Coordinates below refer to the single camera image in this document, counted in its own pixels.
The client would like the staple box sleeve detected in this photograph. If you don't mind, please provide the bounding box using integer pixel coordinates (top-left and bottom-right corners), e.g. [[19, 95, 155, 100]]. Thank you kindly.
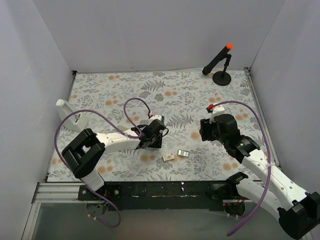
[[162, 152, 175, 162]]

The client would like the beige stapler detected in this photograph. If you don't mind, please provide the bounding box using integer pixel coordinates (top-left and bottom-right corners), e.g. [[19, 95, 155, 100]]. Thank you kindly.
[[117, 125, 128, 132]]

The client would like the staple tray with staples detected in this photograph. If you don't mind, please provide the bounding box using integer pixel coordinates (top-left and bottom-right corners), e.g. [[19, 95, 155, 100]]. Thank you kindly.
[[177, 149, 190, 158]]

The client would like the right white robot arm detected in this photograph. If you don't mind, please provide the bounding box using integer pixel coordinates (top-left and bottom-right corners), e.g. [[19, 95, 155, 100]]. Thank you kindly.
[[199, 114, 320, 240]]

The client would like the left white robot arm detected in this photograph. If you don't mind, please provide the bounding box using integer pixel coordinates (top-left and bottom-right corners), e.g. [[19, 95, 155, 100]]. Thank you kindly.
[[62, 115, 166, 200]]

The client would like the floral table mat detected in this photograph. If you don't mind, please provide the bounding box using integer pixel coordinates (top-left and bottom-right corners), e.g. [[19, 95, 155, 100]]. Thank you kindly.
[[68, 70, 265, 182]]

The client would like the black microphone stand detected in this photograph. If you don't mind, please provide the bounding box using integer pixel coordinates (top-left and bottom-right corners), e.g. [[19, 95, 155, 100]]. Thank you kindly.
[[212, 54, 232, 86]]

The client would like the black microphone orange tip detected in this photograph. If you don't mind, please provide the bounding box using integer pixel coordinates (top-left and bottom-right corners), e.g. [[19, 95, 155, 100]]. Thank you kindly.
[[202, 43, 233, 76]]

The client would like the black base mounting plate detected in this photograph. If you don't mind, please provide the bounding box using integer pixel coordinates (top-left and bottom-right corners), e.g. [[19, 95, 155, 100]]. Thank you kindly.
[[77, 181, 257, 211]]

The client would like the white metronome device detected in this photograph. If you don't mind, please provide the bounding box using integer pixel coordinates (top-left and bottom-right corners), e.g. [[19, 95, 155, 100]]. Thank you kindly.
[[55, 99, 89, 132]]

